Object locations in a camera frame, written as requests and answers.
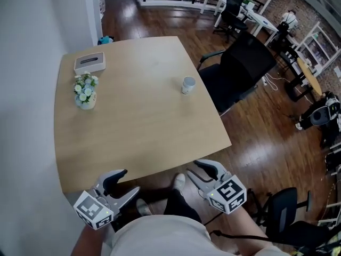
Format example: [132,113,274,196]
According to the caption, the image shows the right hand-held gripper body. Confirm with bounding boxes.
[206,170,247,214]

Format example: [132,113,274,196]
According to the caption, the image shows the black and white robot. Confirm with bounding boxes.
[295,90,341,131]

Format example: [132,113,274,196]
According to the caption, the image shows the black bag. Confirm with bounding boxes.
[265,220,341,256]

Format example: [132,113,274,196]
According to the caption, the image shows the person's left shoe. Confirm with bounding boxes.
[136,198,153,217]

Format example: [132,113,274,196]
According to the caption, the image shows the person's black trousers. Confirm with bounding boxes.
[110,188,202,233]

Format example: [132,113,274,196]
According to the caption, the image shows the round wooden table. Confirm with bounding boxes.
[284,57,323,102]

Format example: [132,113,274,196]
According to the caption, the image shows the black mesh office chair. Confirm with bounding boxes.
[196,31,278,115]

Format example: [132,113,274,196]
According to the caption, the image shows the person's shoe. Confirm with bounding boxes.
[136,198,153,217]
[171,173,186,195]

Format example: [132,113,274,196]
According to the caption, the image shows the person's left forearm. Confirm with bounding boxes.
[70,222,108,256]

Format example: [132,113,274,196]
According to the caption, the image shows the person's right shoe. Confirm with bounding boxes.
[171,173,186,195]

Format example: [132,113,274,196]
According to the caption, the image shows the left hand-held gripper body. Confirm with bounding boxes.
[73,181,121,230]

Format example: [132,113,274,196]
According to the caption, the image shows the person's white shirt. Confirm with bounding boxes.
[108,214,291,256]

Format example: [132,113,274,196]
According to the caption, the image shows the cream flowerpot with daisies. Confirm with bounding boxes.
[73,70,100,110]

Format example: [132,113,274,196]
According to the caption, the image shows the white shelf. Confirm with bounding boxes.
[295,21,341,77]

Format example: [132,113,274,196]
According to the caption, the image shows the white floor cable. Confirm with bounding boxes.
[262,73,315,101]

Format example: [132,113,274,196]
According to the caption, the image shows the person's right forearm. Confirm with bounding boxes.
[233,205,270,247]

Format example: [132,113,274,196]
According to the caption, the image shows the white tissue box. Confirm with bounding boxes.
[74,51,107,76]

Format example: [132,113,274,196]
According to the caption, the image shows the black cable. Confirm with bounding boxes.
[204,211,270,242]

